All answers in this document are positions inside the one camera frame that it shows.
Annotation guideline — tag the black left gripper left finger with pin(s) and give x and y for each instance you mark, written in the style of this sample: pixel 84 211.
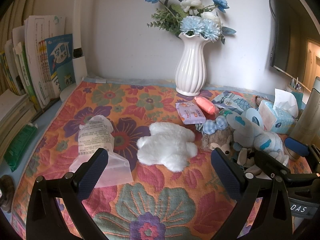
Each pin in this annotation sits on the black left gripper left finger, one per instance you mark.
pixel 44 217

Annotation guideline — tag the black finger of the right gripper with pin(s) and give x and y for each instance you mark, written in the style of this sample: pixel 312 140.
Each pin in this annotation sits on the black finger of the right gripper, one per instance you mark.
pixel 273 168
pixel 303 150

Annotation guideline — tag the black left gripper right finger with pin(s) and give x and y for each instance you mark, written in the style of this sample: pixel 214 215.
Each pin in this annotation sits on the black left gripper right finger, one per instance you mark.
pixel 273 220

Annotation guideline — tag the light blue plush elephant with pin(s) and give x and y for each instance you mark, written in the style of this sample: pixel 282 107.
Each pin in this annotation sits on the light blue plush elephant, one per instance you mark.
pixel 250 135

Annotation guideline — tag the brown plush bear with bow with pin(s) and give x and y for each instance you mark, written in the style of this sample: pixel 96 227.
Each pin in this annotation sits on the brown plush bear with bow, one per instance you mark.
pixel 216 134

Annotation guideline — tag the Dafi blue white bag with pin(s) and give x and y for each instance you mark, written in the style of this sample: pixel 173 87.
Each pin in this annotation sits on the Dafi blue white bag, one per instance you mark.
pixel 231 101

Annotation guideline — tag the orange pink soft pack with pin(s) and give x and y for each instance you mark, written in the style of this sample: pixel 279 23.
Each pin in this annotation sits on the orange pink soft pack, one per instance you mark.
pixel 206 105

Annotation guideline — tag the clear plastic packet with label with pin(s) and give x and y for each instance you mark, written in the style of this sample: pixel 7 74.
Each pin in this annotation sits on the clear plastic packet with label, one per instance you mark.
pixel 95 134

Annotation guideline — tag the purple wet wipes pack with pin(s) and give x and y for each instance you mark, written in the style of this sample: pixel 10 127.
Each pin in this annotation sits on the purple wet wipes pack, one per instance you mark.
pixel 190 113

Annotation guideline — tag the white plush toy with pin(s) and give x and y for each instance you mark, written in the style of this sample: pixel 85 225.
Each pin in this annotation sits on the white plush toy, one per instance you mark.
pixel 168 144

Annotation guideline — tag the light blue tape roll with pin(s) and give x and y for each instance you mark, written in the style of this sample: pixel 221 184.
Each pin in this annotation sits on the light blue tape roll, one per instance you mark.
pixel 254 116

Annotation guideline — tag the blue tissue box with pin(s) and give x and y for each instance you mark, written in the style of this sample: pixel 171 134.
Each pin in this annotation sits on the blue tissue box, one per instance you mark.
pixel 279 116

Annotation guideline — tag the pen holder cup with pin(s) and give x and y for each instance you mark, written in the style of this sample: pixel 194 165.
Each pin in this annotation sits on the pen holder cup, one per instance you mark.
pixel 295 88

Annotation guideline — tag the green packet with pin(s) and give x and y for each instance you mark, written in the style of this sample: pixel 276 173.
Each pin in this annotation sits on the green packet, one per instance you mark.
pixel 18 146

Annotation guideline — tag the stacked flat books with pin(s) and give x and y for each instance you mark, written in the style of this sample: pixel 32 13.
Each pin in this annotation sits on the stacked flat books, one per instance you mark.
pixel 16 112

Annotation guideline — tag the white ribbed ceramic vase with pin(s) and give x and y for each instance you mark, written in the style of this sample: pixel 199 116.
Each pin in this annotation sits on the white ribbed ceramic vase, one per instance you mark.
pixel 191 71

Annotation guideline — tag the white pole lamp stand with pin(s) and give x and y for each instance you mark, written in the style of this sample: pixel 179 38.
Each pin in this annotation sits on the white pole lamp stand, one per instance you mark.
pixel 79 63

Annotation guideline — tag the white books stack upright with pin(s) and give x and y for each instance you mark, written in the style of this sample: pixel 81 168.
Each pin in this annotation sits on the white books stack upright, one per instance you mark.
pixel 24 54

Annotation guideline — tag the blue white artificial flower bouquet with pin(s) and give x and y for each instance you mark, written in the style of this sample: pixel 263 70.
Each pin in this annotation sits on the blue white artificial flower bouquet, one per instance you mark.
pixel 191 17

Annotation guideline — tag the black wall television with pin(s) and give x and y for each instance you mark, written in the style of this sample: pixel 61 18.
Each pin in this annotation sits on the black wall television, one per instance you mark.
pixel 295 50

